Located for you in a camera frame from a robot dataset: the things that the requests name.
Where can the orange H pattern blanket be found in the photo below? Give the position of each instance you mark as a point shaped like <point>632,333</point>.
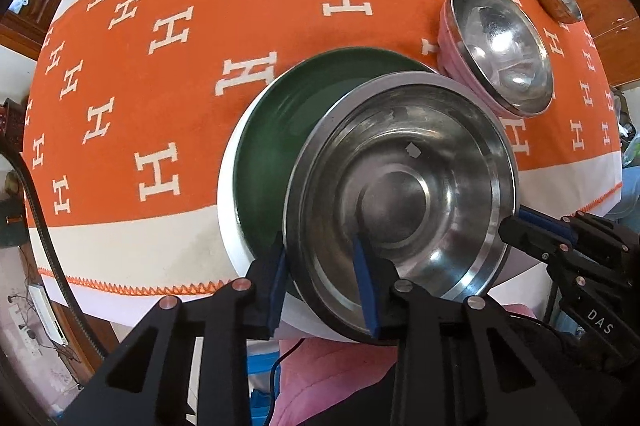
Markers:
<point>134,101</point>

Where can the green round plate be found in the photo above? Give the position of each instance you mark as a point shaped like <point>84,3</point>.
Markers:
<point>280,124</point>

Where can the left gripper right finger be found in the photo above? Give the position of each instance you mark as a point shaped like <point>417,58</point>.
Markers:
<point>375,278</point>

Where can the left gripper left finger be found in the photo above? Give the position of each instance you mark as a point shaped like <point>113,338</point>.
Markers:
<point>269,275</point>

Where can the white paper plate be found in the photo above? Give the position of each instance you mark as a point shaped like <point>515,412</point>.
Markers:
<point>297,319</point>

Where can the steel bowl pink outside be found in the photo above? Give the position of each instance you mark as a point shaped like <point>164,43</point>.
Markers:
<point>493,48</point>

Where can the wide steel bowl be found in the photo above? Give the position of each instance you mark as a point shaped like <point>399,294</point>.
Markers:
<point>419,166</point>

